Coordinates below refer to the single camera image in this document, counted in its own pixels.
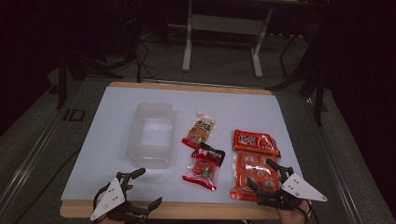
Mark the large orange snack packet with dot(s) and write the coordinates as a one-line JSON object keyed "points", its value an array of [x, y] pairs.
{"points": [[255, 161]]}

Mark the white table mat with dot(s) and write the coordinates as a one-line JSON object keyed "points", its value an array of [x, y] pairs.
{"points": [[249, 112]]}

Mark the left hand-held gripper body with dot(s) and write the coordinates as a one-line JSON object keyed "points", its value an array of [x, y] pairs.
{"points": [[109, 199]]}

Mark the person's right hand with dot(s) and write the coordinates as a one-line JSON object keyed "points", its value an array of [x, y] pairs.
{"points": [[291, 216]]}

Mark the white metal table frame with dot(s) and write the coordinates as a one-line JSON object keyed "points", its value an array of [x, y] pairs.
{"points": [[224, 25]]}

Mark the beige sauce packet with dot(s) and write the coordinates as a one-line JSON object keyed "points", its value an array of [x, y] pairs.
{"points": [[200, 130]]}

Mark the grey metal rail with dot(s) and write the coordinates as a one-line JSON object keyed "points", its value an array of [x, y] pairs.
{"points": [[28, 155], [336, 161]]}

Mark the person's left hand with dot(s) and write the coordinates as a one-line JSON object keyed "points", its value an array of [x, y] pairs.
{"points": [[130, 187]]}

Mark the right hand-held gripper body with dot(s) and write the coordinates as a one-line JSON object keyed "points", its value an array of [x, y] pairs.
{"points": [[299, 188]]}

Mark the clear plastic container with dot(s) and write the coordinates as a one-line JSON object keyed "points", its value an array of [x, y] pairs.
{"points": [[152, 135]]}

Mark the black stand legs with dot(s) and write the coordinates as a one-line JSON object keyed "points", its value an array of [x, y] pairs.
{"points": [[317, 93], [62, 77]]}

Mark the red snack packet black top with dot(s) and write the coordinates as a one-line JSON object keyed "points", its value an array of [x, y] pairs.
{"points": [[204, 166]]}

